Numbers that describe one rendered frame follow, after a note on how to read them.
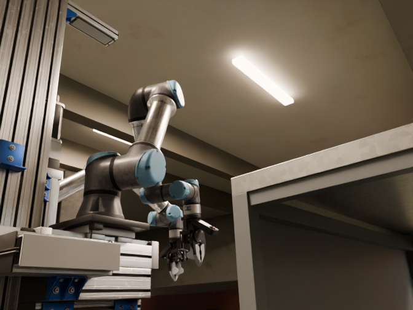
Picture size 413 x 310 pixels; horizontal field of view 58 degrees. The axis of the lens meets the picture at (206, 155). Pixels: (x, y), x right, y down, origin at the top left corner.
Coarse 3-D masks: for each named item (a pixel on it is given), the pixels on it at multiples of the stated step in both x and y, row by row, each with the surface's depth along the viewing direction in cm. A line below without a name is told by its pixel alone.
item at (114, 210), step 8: (88, 192) 116; (96, 192) 116; (104, 192) 116; (112, 192) 118; (88, 200) 115; (96, 200) 114; (104, 200) 115; (112, 200) 117; (80, 208) 116; (88, 208) 113; (96, 208) 114; (104, 208) 113; (112, 208) 115; (120, 208) 119; (80, 216) 113; (112, 216) 113; (120, 216) 116
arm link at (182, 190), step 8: (168, 184) 153; (176, 184) 148; (184, 184) 148; (168, 192) 151; (176, 192) 148; (184, 192) 147; (192, 192) 154; (168, 200) 152; (176, 200) 152; (184, 200) 154
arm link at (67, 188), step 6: (84, 168) 182; (78, 174) 178; (84, 174) 178; (66, 180) 174; (72, 180) 174; (78, 180) 176; (84, 180) 177; (60, 186) 170; (66, 186) 172; (72, 186) 173; (78, 186) 176; (60, 192) 170; (66, 192) 172; (72, 192) 174; (60, 198) 170
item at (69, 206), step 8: (64, 176) 560; (80, 192) 568; (120, 192) 616; (64, 200) 548; (72, 200) 556; (80, 200) 564; (64, 208) 544; (72, 208) 552; (64, 216) 540; (72, 216) 548
